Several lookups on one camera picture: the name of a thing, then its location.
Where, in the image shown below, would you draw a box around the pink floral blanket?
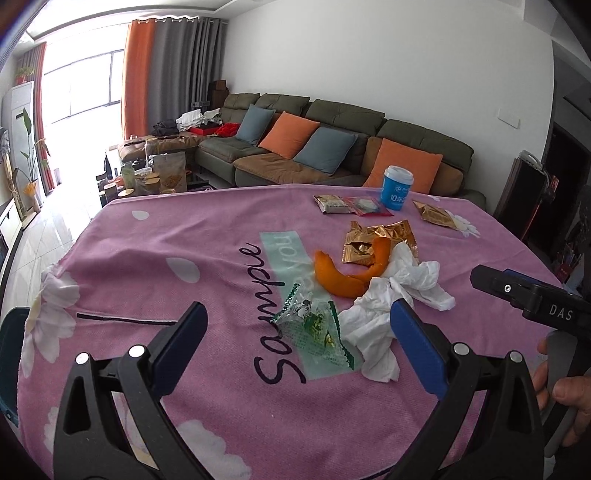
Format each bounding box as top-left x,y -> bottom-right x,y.
16,184 -> 573,480

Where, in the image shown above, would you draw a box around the large gold wrapper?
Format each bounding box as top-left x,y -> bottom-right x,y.
342,219 -> 420,266

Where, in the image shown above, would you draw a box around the window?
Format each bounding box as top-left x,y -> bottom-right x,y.
44,48 -> 125,141

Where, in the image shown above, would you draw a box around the blue-grey cushion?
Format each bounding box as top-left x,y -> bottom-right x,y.
293,127 -> 358,176
236,104 -> 276,146

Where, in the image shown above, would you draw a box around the glass coffee table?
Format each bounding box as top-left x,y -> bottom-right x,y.
95,143 -> 218,206

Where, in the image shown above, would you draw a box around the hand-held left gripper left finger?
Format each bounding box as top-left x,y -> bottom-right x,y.
53,301 -> 215,480

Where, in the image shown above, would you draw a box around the striped grey and red curtain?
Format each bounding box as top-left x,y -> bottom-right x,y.
18,42 -> 56,190

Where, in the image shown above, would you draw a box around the clear green printed wrapper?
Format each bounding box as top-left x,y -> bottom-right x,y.
270,282 -> 365,372

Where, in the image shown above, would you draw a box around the stacked brown boxes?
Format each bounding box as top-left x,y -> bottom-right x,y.
208,80 -> 229,109

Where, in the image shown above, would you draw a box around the dark folded panel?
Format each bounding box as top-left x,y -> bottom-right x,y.
493,150 -> 552,241

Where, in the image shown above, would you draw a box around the orange cushion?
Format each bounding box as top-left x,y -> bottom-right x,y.
257,112 -> 321,160
362,137 -> 444,195

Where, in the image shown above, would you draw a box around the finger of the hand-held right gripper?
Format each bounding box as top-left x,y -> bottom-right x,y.
470,265 -> 533,308
502,269 -> 567,291

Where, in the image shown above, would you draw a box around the white and black TV cabinet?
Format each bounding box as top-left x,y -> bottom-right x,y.
0,198 -> 24,264

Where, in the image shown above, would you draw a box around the orange peel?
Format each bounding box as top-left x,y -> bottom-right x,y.
314,236 -> 392,298

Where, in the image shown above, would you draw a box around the wooden coat rack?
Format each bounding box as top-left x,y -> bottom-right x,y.
0,154 -> 24,222

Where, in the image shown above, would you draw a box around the small gold wrapper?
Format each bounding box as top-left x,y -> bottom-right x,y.
412,200 -> 458,230

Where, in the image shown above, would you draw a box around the blue cup with white lid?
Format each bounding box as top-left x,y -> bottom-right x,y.
380,165 -> 413,212

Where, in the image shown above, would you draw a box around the orange curtain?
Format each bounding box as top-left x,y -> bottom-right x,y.
121,19 -> 158,139

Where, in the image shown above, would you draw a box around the tall plant in yellow pot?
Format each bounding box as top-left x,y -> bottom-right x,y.
16,108 -> 51,213

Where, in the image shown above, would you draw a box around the person's right hand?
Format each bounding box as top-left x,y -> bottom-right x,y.
531,339 -> 591,411

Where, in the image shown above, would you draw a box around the pile of white clothes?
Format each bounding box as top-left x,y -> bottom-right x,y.
177,108 -> 222,127

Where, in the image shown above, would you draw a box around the white tissue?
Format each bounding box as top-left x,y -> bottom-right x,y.
338,242 -> 455,383

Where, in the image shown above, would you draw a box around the olive green sofa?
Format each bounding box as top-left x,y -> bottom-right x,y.
117,92 -> 488,208

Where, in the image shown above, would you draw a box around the red and clear packet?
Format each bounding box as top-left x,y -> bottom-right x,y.
344,196 -> 394,217

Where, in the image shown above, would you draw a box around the dark teal waste bin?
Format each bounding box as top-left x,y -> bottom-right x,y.
0,307 -> 31,428

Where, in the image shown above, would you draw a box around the white standing air conditioner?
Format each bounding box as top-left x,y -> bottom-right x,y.
2,82 -> 35,204

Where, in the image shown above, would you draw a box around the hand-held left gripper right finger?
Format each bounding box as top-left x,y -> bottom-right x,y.
390,298 -> 546,480

